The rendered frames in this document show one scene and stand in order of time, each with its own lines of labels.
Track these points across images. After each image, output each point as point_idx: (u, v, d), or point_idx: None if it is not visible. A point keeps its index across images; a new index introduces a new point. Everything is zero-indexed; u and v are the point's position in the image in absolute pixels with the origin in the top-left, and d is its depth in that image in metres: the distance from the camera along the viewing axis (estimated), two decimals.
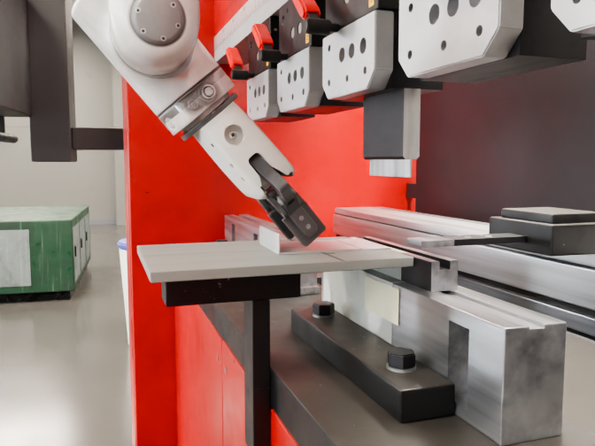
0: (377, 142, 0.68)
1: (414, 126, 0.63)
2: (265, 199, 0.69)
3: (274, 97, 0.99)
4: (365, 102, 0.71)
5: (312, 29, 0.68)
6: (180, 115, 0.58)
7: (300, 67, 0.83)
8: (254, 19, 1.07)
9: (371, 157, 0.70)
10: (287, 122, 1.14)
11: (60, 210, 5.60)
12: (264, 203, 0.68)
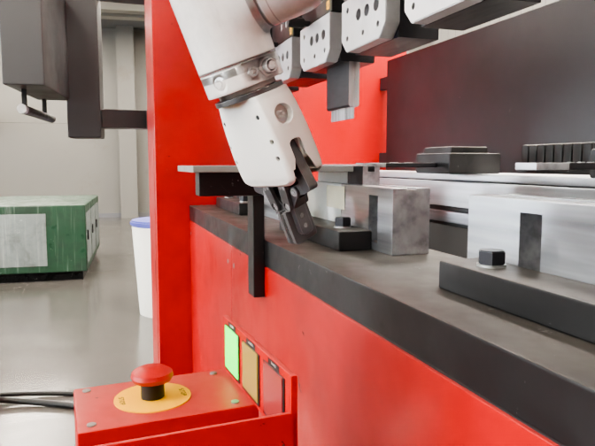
0: (335, 97, 1.05)
1: (356, 85, 0.99)
2: (276, 196, 0.66)
3: None
4: (328, 73, 1.08)
5: (292, 24, 1.04)
6: (236, 78, 0.57)
7: (286, 51, 1.19)
8: None
9: (331, 108, 1.06)
10: None
11: None
12: (274, 196, 0.65)
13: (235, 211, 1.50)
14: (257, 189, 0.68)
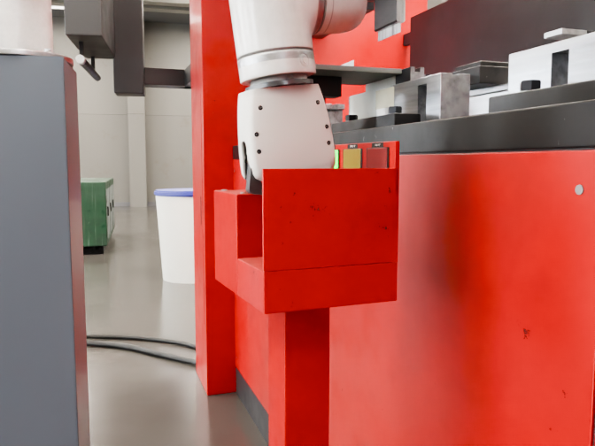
0: (382, 18, 1.24)
1: (403, 3, 1.18)
2: None
3: None
4: None
5: None
6: (313, 61, 0.63)
7: None
8: None
9: (379, 27, 1.25)
10: (320, 38, 1.70)
11: None
12: None
13: None
14: (254, 189, 0.63)
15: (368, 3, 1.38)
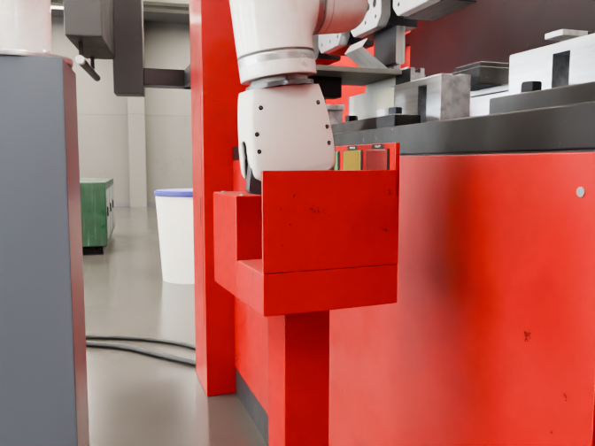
0: (382, 57, 1.24)
1: (402, 45, 1.19)
2: None
3: (314, 46, 1.54)
4: (374, 37, 1.27)
5: None
6: (313, 61, 0.63)
7: None
8: None
9: None
10: None
11: None
12: None
13: None
14: (254, 189, 0.63)
15: (368, 39, 1.38)
